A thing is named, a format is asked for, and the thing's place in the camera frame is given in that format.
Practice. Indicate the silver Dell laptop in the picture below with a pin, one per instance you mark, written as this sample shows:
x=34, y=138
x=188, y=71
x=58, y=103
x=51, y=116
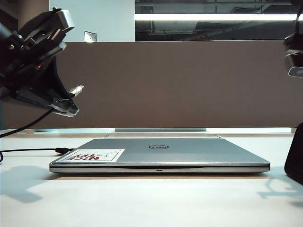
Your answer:
x=189, y=153

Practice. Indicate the white partition bracket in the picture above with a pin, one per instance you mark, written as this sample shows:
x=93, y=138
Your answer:
x=29, y=131

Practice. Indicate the pale grey partition foot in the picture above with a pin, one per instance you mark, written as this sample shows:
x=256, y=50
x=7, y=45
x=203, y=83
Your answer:
x=161, y=129

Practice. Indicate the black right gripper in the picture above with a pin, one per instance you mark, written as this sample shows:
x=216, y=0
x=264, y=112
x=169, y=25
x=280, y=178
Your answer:
x=294, y=42

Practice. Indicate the black smartphone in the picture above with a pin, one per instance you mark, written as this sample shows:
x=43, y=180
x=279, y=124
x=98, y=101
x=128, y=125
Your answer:
x=297, y=156

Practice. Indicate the beige round column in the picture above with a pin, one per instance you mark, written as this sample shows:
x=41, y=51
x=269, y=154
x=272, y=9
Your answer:
x=28, y=9

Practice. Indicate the brown fabric desk partition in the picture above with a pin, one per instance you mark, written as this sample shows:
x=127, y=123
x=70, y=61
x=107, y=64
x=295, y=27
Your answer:
x=165, y=85

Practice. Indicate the long ceiling light strip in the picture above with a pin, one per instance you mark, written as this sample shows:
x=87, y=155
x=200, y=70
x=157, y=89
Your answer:
x=213, y=17

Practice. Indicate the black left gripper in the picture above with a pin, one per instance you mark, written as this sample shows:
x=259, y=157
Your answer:
x=26, y=61

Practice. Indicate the metal wall plate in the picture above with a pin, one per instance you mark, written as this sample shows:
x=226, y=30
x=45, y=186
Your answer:
x=90, y=36

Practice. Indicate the white sticker with red print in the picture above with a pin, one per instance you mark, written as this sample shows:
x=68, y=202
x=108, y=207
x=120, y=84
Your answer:
x=94, y=155

